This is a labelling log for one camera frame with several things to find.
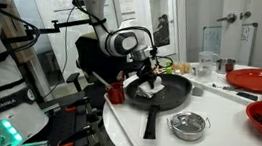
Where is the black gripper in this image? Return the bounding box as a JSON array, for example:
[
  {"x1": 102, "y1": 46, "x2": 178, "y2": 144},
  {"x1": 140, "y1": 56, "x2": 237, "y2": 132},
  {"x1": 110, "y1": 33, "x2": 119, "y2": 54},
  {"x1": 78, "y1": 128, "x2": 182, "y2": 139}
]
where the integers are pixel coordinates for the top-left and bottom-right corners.
[{"x1": 133, "y1": 56, "x2": 161, "y2": 89}]

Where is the white cloth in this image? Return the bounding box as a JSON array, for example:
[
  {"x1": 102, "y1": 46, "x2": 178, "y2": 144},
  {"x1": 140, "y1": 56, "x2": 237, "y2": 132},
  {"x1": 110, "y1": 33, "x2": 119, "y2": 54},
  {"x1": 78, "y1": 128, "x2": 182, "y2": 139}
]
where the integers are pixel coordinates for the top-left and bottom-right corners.
[{"x1": 134, "y1": 73, "x2": 167, "y2": 101}]

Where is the black frying pan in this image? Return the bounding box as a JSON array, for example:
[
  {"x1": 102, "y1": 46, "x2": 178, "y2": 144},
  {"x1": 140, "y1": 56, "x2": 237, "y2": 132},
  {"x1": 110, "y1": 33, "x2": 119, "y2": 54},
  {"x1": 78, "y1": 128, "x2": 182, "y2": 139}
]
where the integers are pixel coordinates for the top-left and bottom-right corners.
[{"x1": 118, "y1": 68, "x2": 195, "y2": 144}]

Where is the green bottle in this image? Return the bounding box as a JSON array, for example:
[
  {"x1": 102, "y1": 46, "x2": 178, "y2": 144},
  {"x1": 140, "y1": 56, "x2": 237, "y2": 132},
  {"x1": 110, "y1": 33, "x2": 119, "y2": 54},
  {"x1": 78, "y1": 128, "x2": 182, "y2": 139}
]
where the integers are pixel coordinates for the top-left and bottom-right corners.
[{"x1": 164, "y1": 60, "x2": 176, "y2": 76}]

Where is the orange utensil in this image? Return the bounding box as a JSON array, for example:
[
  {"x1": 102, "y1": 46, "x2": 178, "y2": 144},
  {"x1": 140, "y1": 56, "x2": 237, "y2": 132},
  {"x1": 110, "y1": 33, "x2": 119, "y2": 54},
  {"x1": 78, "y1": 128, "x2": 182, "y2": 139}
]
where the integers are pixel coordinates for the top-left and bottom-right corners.
[{"x1": 118, "y1": 69, "x2": 128, "y2": 85}]

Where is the brown egg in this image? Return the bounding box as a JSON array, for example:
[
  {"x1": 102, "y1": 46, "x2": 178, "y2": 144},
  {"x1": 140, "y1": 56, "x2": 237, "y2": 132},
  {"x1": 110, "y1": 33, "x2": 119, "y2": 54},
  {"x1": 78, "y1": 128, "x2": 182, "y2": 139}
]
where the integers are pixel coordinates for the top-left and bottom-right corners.
[
  {"x1": 171, "y1": 62, "x2": 183, "y2": 74},
  {"x1": 180, "y1": 61, "x2": 193, "y2": 74}
]

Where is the red cup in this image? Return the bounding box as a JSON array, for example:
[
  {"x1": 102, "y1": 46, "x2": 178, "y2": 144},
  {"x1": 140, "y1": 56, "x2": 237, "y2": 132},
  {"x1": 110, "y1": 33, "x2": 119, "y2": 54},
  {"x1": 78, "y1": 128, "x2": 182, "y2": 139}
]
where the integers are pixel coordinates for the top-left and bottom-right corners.
[{"x1": 103, "y1": 80, "x2": 128, "y2": 106}]

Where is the small gray round object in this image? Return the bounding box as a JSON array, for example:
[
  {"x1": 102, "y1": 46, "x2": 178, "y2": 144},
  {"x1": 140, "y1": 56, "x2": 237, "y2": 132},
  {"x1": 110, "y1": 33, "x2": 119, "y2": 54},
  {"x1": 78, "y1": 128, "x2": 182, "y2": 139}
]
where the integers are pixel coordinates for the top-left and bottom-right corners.
[{"x1": 191, "y1": 86, "x2": 205, "y2": 98}]

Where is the clear glass cup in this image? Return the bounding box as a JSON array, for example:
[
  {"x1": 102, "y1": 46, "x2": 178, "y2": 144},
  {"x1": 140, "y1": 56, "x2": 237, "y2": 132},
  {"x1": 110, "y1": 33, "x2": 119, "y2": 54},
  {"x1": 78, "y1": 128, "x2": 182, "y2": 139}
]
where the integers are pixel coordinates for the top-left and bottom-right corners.
[
  {"x1": 197, "y1": 49, "x2": 220, "y2": 70},
  {"x1": 194, "y1": 64, "x2": 214, "y2": 84}
]

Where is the small lidded steel pot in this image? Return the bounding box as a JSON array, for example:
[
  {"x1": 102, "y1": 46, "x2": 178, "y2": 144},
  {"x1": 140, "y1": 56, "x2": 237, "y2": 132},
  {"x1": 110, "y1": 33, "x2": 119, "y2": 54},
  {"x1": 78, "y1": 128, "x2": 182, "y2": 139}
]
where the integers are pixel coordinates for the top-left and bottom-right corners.
[{"x1": 163, "y1": 109, "x2": 213, "y2": 145}]

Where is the black office chair beige cover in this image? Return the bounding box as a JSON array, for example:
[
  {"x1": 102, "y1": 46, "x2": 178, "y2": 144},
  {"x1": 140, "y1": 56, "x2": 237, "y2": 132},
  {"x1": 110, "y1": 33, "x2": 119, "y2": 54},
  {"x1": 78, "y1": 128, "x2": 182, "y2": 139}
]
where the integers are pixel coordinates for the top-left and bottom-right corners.
[{"x1": 62, "y1": 29, "x2": 141, "y2": 116}]

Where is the steel cup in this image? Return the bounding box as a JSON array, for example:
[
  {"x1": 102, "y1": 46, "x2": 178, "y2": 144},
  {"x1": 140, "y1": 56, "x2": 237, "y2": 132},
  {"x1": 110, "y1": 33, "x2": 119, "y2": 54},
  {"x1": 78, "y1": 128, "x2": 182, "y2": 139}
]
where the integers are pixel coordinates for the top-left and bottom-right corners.
[{"x1": 215, "y1": 56, "x2": 237, "y2": 76}]

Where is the small whiteboard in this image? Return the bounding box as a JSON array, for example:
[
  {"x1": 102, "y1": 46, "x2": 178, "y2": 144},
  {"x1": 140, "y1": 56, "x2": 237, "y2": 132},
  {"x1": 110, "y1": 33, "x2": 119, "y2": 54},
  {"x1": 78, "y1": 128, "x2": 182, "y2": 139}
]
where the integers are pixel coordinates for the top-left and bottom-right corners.
[{"x1": 200, "y1": 24, "x2": 224, "y2": 57}]

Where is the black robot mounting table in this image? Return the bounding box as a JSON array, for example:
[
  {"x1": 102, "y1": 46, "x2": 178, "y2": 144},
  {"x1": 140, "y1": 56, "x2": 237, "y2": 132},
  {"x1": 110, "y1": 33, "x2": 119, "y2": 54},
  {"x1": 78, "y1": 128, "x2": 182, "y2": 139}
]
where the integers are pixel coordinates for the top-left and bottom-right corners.
[{"x1": 32, "y1": 88, "x2": 119, "y2": 146}]

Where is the white paper board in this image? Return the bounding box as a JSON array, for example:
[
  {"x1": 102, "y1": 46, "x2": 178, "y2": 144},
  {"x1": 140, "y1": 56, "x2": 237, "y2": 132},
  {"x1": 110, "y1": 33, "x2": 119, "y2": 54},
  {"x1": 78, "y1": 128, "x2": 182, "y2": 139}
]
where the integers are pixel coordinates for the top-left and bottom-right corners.
[{"x1": 237, "y1": 20, "x2": 259, "y2": 67}]

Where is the red plate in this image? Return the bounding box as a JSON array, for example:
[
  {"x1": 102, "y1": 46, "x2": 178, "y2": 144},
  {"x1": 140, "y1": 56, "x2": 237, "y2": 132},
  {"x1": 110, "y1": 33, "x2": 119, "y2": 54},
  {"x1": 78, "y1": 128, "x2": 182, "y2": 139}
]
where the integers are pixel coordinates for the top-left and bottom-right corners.
[{"x1": 224, "y1": 64, "x2": 262, "y2": 93}]

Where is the silver deadbolt knob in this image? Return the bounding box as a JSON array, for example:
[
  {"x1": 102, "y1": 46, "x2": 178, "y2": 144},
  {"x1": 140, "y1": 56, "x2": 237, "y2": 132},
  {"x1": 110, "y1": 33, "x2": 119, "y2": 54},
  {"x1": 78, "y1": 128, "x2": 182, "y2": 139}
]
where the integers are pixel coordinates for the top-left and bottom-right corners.
[{"x1": 238, "y1": 9, "x2": 252, "y2": 21}]

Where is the green silver bar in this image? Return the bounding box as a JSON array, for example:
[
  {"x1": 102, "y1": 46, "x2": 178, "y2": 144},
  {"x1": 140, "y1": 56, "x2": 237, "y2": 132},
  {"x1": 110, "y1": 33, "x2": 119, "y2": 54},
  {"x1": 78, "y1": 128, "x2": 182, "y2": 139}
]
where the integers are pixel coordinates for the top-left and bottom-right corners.
[{"x1": 16, "y1": 136, "x2": 50, "y2": 146}]

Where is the brown wooden board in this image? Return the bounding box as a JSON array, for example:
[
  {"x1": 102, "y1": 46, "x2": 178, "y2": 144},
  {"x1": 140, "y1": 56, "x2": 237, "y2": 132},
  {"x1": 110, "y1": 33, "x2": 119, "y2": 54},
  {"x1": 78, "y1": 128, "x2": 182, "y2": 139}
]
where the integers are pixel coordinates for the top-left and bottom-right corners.
[{"x1": 0, "y1": 0, "x2": 43, "y2": 66}]

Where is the silver utensil handle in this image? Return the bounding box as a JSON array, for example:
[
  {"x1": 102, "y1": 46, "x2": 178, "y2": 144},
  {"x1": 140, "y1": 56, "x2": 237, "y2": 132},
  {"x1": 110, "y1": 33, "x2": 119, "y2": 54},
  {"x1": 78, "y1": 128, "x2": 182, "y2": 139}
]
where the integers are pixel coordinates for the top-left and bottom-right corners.
[{"x1": 90, "y1": 71, "x2": 114, "y2": 90}]

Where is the thin camera cable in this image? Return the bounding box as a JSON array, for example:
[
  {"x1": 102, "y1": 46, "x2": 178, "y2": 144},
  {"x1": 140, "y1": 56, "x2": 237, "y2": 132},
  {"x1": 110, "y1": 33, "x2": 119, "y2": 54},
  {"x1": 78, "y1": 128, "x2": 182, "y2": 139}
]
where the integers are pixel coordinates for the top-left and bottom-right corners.
[{"x1": 42, "y1": 2, "x2": 77, "y2": 103}]

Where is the black handled knife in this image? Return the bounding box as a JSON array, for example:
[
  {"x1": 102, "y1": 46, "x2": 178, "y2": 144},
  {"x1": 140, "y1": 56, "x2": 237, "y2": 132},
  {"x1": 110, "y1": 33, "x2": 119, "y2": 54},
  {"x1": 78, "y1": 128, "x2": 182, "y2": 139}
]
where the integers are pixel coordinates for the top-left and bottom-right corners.
[{"x1": 210, "y1": 82, "x2": 260, "y2": 102}]

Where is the silver door lever handle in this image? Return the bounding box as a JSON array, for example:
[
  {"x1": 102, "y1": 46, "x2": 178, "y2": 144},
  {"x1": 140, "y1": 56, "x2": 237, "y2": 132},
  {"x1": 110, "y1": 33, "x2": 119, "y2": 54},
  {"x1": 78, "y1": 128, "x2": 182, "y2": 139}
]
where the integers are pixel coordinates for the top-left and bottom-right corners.
[{"x1": 216, "y1": 10, "x2": 238, "y2": 24}]

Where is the black camera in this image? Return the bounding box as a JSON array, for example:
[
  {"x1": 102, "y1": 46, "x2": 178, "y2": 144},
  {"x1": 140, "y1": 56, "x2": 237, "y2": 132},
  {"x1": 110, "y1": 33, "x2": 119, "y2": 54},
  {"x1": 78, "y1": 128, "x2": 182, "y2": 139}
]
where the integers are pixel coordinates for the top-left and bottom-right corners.
[{"x1": 72, "y1": 0, "x2": 90, "y2": 9}]

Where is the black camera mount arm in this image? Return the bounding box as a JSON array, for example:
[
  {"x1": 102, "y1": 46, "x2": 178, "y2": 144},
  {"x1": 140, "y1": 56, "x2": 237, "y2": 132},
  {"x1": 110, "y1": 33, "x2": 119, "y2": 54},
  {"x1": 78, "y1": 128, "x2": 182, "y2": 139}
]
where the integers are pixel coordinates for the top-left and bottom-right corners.
[{"x1": 0, "y1": 0, "x2": 99, "y2": 57}]

